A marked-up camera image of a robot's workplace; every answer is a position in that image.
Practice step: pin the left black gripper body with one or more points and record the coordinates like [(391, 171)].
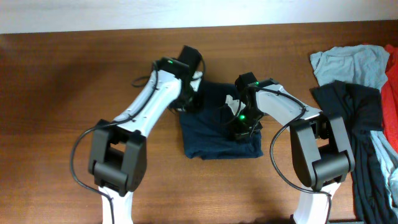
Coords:
[(189, 99)]

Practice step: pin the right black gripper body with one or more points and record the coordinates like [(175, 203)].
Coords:
[(247, 122)]

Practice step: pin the navy blue shorts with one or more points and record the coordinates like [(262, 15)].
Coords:
[(204, 134)]

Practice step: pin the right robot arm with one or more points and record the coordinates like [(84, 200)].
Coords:
[(321, 152)]

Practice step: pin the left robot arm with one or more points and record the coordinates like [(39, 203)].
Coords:
[(118, 156)]

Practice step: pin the black garment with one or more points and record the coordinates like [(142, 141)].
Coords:
[(360, 108)]

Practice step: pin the light grey t-shirt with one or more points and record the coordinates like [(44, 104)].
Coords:
[(361, 64)]

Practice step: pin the red garment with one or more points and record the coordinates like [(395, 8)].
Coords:
[(389, 98)]

